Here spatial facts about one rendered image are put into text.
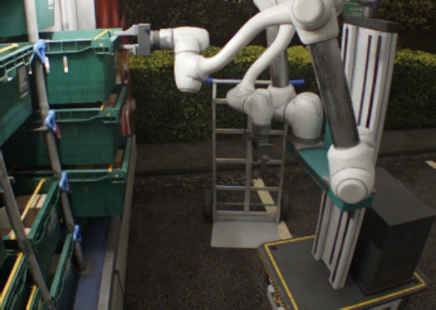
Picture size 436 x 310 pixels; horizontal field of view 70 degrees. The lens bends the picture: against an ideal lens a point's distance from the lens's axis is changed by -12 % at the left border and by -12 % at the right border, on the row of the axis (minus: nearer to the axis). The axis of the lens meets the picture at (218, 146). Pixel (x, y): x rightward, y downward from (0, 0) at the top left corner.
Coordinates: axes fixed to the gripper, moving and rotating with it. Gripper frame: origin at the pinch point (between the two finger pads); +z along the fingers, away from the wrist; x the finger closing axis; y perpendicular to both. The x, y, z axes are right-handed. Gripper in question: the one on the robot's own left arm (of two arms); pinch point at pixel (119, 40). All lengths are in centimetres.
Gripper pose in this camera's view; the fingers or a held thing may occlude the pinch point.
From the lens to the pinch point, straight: 152.1
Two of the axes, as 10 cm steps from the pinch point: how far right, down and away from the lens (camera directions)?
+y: 1.6, 4.1, -9.0
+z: -9.9, 0.3, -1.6
